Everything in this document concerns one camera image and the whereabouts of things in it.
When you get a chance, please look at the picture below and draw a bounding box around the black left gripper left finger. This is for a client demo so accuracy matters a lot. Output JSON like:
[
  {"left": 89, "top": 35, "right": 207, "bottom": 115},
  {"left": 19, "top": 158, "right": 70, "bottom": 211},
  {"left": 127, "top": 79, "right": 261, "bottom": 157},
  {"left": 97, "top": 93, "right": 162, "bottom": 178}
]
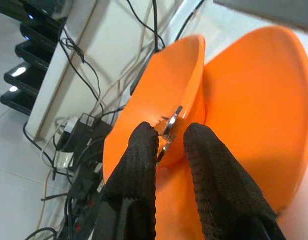
[{"left": 93, "top": 121, "right": 160, "bottom": 240}]

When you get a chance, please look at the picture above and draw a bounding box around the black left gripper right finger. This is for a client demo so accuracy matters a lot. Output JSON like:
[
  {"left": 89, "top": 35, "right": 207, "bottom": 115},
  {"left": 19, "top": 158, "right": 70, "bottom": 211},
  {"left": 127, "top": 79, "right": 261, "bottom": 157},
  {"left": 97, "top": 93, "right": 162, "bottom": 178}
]
[{"left": 183, "top": 122, "right": 287, "bottom": 240}]

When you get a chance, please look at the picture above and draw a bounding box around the black power strip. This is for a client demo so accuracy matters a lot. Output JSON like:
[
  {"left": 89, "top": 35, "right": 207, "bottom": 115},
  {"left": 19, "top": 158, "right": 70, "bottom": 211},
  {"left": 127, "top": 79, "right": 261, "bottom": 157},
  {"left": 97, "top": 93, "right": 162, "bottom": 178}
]
[{"left": 53, "top": 112, "right": 113, "bottom": 240}]

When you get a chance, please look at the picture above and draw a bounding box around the black charger box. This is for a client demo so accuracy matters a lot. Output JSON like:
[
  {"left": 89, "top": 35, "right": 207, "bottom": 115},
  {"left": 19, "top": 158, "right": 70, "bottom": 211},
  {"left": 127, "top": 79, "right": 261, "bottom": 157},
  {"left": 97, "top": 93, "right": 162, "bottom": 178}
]
[{"left": 0, "top": 0, "right": 67, "bottom": 116}]

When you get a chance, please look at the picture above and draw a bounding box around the metal fork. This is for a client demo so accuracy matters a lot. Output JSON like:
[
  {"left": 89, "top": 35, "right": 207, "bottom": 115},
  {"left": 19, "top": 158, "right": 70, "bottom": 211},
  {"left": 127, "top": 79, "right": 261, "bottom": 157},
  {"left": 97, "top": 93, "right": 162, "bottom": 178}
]
[{"left": 156, "top": 105, "right": 184, "bottom": 161}]

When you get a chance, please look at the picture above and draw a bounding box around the orange plastic plate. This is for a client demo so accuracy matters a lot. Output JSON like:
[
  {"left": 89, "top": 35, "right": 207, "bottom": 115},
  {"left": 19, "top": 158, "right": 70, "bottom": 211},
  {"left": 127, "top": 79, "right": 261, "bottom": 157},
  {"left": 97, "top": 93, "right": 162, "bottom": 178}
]
[{"left": 155, "top": 24, "right": 308, "bottom": 240}]

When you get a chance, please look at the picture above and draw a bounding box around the orange plastic bowl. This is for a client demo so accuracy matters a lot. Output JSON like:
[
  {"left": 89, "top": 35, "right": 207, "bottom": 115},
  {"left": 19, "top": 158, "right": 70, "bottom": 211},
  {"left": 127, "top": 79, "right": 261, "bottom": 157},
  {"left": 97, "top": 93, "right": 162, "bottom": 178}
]
[{"left": 103, "top": 34, "right": 208, "bottom": 186}]

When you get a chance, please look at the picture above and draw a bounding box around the thin black cable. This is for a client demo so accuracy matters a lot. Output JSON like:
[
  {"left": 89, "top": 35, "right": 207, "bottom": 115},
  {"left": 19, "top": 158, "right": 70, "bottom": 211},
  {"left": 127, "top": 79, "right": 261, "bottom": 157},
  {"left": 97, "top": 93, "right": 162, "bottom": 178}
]
[{"left": 58, "top": 24, "right": 106, "bottom": 116}]

